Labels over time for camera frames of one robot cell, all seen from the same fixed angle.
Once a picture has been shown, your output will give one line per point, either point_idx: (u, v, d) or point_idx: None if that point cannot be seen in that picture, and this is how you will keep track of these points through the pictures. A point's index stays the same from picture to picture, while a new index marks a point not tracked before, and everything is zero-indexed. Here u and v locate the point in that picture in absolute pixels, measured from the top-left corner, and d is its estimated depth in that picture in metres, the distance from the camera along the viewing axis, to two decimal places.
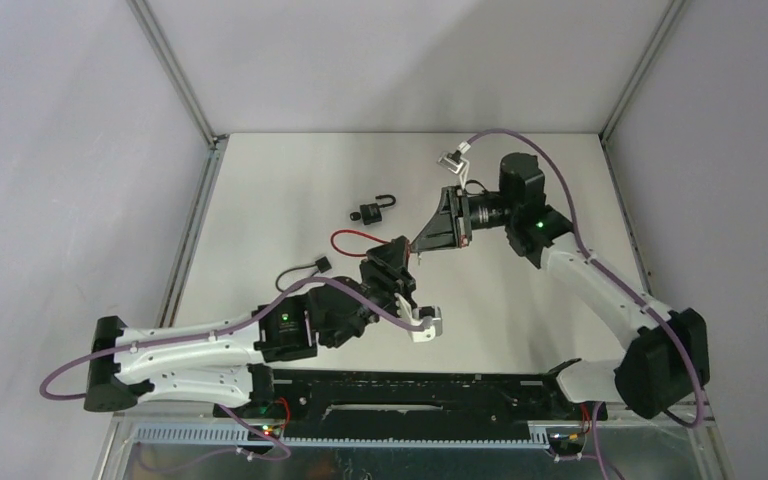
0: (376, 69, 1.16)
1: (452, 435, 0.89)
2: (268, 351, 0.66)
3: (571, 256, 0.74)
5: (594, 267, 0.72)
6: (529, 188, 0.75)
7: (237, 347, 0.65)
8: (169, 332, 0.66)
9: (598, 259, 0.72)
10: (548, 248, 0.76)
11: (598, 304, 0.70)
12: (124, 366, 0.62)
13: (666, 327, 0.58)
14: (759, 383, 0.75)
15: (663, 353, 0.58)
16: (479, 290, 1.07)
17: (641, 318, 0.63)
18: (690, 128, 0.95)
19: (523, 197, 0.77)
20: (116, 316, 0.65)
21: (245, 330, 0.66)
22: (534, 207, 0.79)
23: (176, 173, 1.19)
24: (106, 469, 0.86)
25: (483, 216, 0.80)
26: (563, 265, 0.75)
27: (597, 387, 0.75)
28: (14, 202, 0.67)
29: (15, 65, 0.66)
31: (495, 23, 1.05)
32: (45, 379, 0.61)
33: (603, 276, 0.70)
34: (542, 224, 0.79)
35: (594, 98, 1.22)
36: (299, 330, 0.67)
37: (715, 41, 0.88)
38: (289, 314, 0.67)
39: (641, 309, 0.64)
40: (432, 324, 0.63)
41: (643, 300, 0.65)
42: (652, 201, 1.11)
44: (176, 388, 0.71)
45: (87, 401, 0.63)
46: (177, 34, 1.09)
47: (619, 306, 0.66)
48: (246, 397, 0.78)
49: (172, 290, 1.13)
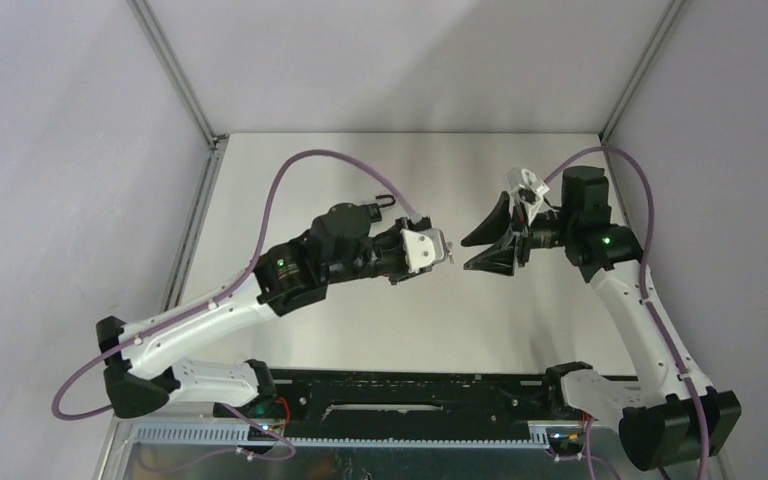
0: (376, 69, 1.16)
1: (451, 436, 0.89)
2: (274, 300, 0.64)
3: (627, 290, 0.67)
5: (645, 310, 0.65)
6: (588, 193, 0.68)
7: (241, 307, 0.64)
8: (167, 315, 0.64)
9: (654, 302, 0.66)
10: (606, 270, 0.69)
11: (634, 349, 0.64)
12: (134, 361, 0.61)
13: (698, 404, 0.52)
14: (760, 383, 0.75)
15: (683, 427, 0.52)
16: (480, 290, 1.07)
17: (675, 385, 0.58)
18: (692, 127, 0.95)
19: (583, 203, 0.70)
20: (111, 315, 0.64)
21: (242, 287, 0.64)
22: (596, 218, 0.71)
23: (175, 173, 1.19)
24: (107, 469, 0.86)
25: (544, 237, 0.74)
26: (614, 296, 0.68)
27: (596, 406, 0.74)
28: (13, 202, 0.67)
29: (13, 65, 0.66)
31: (495, 22, 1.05)
32: (57, 396, 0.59)
33: (653, 324, 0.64)
34: (608, 241, 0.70)
35: (594, 97, 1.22)
36: (301, 270, 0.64)
37: (717, 38, 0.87)
38: (285, 258, 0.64)
39: (679, 375, 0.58)
40: (425, 234, 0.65)
41: (685, 367, 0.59)
42: (652, 201, 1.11)
44: (198, 384, 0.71)
45: (116, 407, 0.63)
46: (177, 34, 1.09)
47: (656, 364, 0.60)
48: (255, 392, 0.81)
49: (172, 290, 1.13)
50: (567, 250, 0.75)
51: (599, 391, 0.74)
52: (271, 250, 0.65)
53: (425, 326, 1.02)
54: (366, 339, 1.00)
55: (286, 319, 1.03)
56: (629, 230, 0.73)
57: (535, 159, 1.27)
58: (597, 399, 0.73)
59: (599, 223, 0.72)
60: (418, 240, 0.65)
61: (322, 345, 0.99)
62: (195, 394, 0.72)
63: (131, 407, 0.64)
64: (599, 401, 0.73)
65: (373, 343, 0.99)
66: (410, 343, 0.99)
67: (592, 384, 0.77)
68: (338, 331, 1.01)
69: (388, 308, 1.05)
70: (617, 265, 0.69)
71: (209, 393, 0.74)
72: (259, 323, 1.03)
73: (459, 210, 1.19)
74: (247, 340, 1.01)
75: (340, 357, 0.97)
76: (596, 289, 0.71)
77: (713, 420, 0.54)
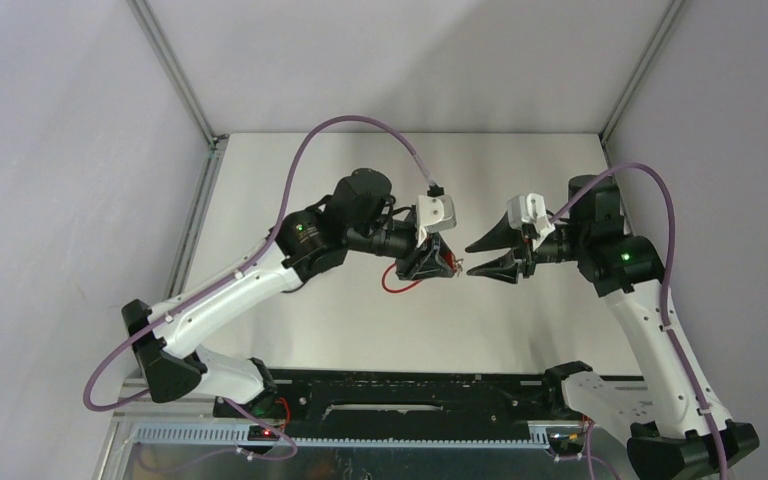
0: (376, 69, 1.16)
1: (451, 435, 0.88)
2: (298, 266, 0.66)
3: (647, 314, 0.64)
5: (667, 338, 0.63)
6: (599, 201, 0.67)
7: (267, 273, 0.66)
8: (193, 292, 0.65)
9: (675, 331, 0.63)
10: (625, 293, 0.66)
11: (652, 377, 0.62)
12: (168, 338, 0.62)
13: (717, 440, 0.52)
14: (761, 382, 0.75)
15: (699, 461, 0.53)
16: (480, 290, 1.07)
17: (694, 420, 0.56)
18: (691, 127, 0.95)
19: (595, 214, 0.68)
20: (137, 297, 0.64)
21: (266, 256, 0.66)
22: (608, 229, 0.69)
23: (176, 173, 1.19)
24: (107, 470, 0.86)
25: (550, 251, 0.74)
26: (632, 318, 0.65)
27: (600, 414, 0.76)
28: (13, 201, 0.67)
29: (13, 63, 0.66)
31: (495, 23, 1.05)
32: (89, 383, 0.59)
33: (674, 352, 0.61)
34: (628, 257, 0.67)
35: (593, 98, 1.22)
36: (321, 233, 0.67)
37: (718, 39, 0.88)
38: (304, 223, 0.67)
39: (700, 409, 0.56)
40: (437, 198, 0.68)
41: (706, 402, 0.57)
42: (652, 202, 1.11)
44: (219, 371, 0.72)
45: (153, 392, 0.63)
46: (177, 34, 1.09)
47: (676, 397, 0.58)
48: (261, 386, 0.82)
49: (172, 290, 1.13)
50: (584, 264, 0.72)
51: (605, 400, 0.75)
52: (289, 218, 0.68)
53: (425, 326, 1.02)
54: (366, 339, 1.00)
55: (286, 319, 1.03)
56: (645, 239, 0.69)
57: (534, 159, 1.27)
58: (603, 406, 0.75)
59: (613, 235, 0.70)
60: (429, 202, 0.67)
61: (323, 345, 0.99)
62: (213, 384, 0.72)
63: (166, 391, 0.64)
64: (604, 411, 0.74)
65: (374, 343, 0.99)
66: (411, 343, 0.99)
67: (596, 391, 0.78)
68: (338, 331, 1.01)
69: (388, 308, 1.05)
70: (637, 285, 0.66)
71: (225, 384, 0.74)
72: (259, 323, 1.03)
73: (460, 210, 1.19)
74: (248, 340, 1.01)
75: (340, 357, 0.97)
76: (611, 306, 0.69)
77: (730, 453, 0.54)
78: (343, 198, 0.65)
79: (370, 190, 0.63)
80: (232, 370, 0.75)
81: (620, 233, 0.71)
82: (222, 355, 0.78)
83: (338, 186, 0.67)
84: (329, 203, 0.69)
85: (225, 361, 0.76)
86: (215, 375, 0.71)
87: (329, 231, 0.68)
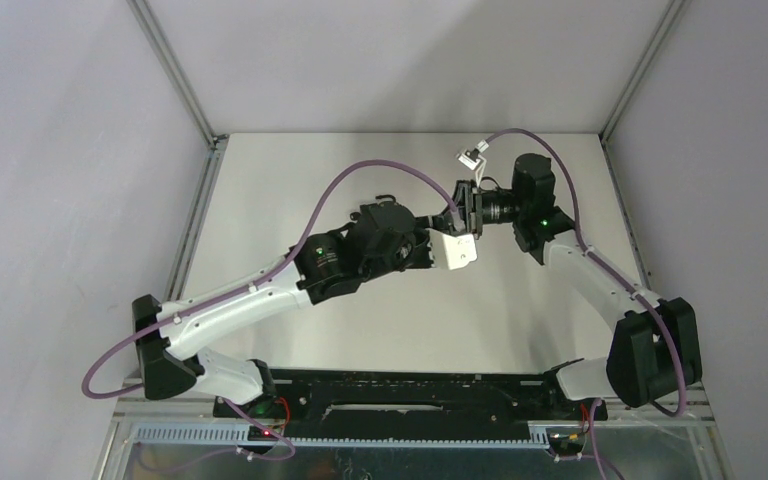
0: (376, 68, 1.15)
1: (452, 435, 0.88)
2: (313, 289, 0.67)
3: (570, 249, 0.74)
5: (591, 260, 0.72)
6: (538, 189, 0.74)
7: (280, 291, 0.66)
8: (205, 297, 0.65)
9: (596, 252, 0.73)
10: (548, 242, 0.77)
11: (594, 294, 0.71)
12: (173, 340, 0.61)
13: (654, 315, 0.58)
14: (759, 383, 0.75)
15: (648, 336, 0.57)
16: (480, 289, 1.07)
17: (628, 303, 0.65)
18: (690, 127, 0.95)
19: (532, 196, 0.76)
20: (151, 293, 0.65)
21: (283, 273, 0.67)
22: (541, 206, 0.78)
23: (175, 172, 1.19)
24: (107, 469, 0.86)
25: (496, 212, 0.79)
26: (562, 258, 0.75)
27: (590, 385, 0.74)
28: (14, 200, 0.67)
29: (13, 65, 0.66)
31: (496, 23, 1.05)
32: (88, 375, 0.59)
33: (599, 265, 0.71)
34: (546, 224, 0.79)
35: (594, 97, 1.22)
36: (339, 260, 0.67)
37: (718, 39, 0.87)
38: (323, 247, 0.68)
39: (630, 295, 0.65)
40: (464, 237, 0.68)
41: (632, 287, 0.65)
42: (652, 202, 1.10)
44: (216, 375, 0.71)
45: (146, 389, 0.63)
46: (176, 33, 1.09)
47: (610, 292, 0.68)
48: (258, 390, 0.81)
49: (172, 289, 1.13)
50: (517, 234, 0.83)
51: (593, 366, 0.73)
52: (308, 240, 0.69)
53: (424, 328, 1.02)
54: (366, 340, 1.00)
55: (285, 320, 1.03)
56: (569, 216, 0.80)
57: None
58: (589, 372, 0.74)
59: (544, 207, 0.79)
60: (456, 241, 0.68)
61: (323, 345, 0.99)
62: (212, 384, 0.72)
63: (163, 389, 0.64)
64: (592, 376, 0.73)
65: (372, 344, 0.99)
66: (410, 343, 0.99)
67: (579, 369, 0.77)
68: (338, 331, 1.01)
69: (388, 309, 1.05)
70: (558, 236, 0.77)
71: (225, 385, 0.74)
72: (259, 324, 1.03)
73: None
74: (247, 340, 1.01)
75: (340, 358, 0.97)
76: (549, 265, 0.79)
77: (674, 330, 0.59)
78: (366, 227, 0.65)
79: (392, 225, 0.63)
80: (231, 371, 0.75)
81: (551, 207, 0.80)
82: (225, 357, 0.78)
83: (361, 214, 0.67)
84: (350, 229, 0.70)
85: (226, 362, 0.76)
86: (213, 377, 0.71)
87: (348, 259, 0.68)
